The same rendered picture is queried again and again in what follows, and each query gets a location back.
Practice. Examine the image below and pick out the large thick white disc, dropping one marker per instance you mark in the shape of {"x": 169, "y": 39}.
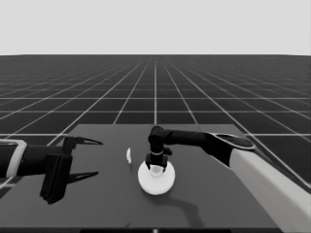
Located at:
{"x": 152, "y": 186}

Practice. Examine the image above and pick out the small white T-shaped piece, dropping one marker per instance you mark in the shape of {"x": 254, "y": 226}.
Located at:
{"x": 128, "y": 156}

